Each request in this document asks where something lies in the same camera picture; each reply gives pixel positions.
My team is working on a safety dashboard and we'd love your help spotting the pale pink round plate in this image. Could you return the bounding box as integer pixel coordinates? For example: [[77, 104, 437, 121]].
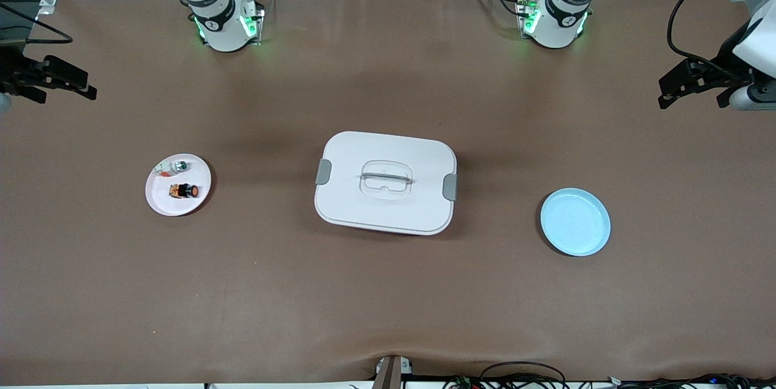
[[145, 153, 212, 217]]

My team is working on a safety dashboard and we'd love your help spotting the light blue round plate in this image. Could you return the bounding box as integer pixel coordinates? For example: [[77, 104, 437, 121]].
[[540, 188, 612, 257]]

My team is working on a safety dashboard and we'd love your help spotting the white lidded storage box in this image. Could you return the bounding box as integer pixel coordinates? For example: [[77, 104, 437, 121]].
[[314, 131, 458, 236]]

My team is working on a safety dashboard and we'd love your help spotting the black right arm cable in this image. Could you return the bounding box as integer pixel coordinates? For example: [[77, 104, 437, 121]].
[[0, 1, 74, 45]]

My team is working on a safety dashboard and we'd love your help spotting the white green push-button switch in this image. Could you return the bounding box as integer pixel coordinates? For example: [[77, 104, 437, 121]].
[[154, 160, 189, 178]]

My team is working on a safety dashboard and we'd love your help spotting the black cable bundle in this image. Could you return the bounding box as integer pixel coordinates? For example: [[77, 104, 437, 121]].
[[606, 373, 776, 389]]

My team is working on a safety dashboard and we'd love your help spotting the black looped cable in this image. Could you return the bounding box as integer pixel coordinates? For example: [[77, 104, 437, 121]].
[[479, 361, 568, 389]]

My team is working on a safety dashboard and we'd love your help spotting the brown camera mount bracket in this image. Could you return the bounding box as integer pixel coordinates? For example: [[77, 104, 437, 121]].
[[372, 354, 414, 389]]

